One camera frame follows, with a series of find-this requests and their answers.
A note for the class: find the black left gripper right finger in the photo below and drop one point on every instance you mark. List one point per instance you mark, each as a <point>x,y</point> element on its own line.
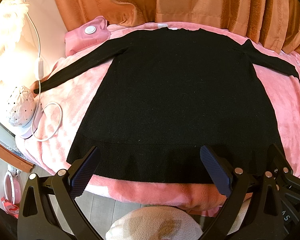
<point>263,217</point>

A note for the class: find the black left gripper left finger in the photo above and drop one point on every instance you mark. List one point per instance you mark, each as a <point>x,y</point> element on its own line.
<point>48,209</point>

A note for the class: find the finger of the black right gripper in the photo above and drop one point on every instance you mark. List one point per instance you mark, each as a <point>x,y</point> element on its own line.
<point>289,192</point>

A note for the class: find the black long-sleeve sweater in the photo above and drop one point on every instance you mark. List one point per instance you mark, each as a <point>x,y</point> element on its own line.
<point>166,94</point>

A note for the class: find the pink round object on floor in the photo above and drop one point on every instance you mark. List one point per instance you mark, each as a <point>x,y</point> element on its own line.
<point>12,195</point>

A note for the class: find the pink fleece blanket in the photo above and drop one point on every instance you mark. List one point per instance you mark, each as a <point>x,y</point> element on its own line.
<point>76,95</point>

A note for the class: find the beige knee of person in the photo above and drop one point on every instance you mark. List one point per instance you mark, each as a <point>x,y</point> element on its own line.
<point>155,222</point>

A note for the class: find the white dotted night lamp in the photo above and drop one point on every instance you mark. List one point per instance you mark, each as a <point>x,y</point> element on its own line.
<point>20,106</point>

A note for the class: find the orange curtain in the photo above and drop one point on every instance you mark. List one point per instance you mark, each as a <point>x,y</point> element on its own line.
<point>273,23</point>

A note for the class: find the pink pillow with white button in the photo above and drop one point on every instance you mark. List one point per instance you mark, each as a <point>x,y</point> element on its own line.
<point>89,34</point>

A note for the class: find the white fluffy plush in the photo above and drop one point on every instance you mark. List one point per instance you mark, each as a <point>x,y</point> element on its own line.
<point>14,63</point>

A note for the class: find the wooden bed frame edge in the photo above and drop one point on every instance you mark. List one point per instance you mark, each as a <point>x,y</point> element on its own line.
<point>15,160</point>

